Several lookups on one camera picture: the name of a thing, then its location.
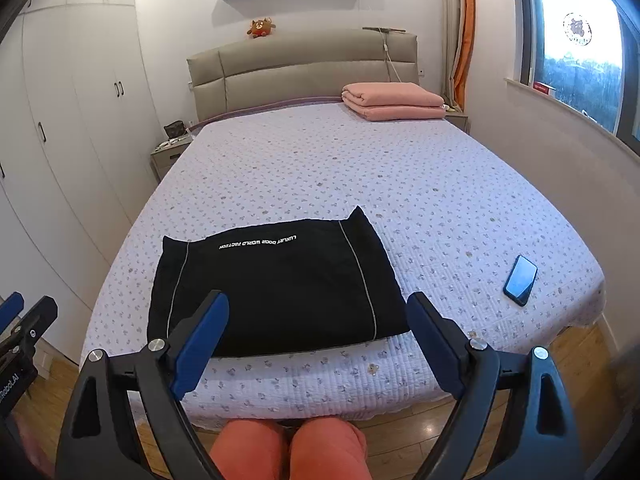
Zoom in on orange and beige curtain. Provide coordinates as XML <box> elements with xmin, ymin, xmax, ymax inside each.
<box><xmin>437</xmin><ymin>0</ymin><xmax>476</xmax><ymax>111</ymax></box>

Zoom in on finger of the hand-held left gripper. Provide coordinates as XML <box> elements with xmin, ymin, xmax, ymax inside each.
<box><xmin>0</xmin><ymin>292</ymin><xmax>25</xmax><ymax>336</ymax></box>
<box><xmin>0</xmin><ymin>296</ymin><xmax>58</xmax><ymax>361</ymax></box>

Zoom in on orange plush toy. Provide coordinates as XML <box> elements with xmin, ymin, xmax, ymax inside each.
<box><xmin>245</xmin><ymin>17</ymin><xmax>277</xmax><ymax>40</ymax></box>

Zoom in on person's knees in orange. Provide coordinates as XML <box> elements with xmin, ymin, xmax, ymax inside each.
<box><xmin>290</xmin><ymin>416</ymin><xmax>373</xmax><ymax>480</ymax></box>

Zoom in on folded pink blanket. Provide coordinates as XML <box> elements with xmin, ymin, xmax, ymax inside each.
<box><xmin>341</xmin><ymin>82</ymin><xmax>447</xmax><ymax>122</ymax></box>

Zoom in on black hooded jacket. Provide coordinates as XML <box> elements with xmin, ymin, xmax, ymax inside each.
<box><xmin>146</xmin><ymin>205</ymin><xmax>411</xmax><ymax>358</ymax></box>

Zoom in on white wardrobe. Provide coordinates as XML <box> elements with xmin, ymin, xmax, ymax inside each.
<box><xmin>0</xmin><ymin>0</ymin><xmax>168</xmax><ymax>361</ymax></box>

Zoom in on beige padded headboard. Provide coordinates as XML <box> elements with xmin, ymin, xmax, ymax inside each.
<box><xmin>186</xmin><ymin>30</ymin><xmax>419</xmax><ymax>123</ymax></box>

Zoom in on round white window sticker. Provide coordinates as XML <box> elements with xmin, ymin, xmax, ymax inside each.
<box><xmin>562</xmin><ymin>12</ymin><xmax>595</xmax><ymax>45</ymax></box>

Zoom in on white cable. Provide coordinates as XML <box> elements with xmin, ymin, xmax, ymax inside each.
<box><xmin>381</xmin><ymin>30</ymin><xmax>401</xmax><ymax>83</ymax></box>

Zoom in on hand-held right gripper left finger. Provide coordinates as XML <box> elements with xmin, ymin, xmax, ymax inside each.
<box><xmin>56</xmin><ymin>290</ymin><xmax>230</xmax><ymax>480</ymax></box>

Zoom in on person's left leg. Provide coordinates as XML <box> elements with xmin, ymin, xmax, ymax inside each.
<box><xmin>210</xmin><ymin>420</ymin><xmax>290</xmax><ymax>480</ymax></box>

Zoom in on small grey nightstand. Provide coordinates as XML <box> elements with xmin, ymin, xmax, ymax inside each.
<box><xmin>442</xmin><ymin>107</ymin><xmax>471</xmax><ymax>133</ymax></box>

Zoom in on black smartphone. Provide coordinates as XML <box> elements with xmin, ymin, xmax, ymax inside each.
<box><xmin>502</xmin><ymin>255</ymin><xmax>539</xmax><ymax>307</ymax></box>

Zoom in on window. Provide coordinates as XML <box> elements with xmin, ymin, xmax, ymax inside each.
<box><xmin>515</xmin><ymin>0</ymin><xmax>640</xmax><ymax>141</ymax></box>

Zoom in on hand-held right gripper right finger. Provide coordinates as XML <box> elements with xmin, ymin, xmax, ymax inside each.
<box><xmin>407</xmin><ymin>292</ymin><xmax>593</xmax><ymax>480</ymax></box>

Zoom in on bed with floral bedspread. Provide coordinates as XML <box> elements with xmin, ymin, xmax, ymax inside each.
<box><xmin>80</xmin><ymin>95</ymin><xmax>608</xmax><ymax>433</ymax></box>

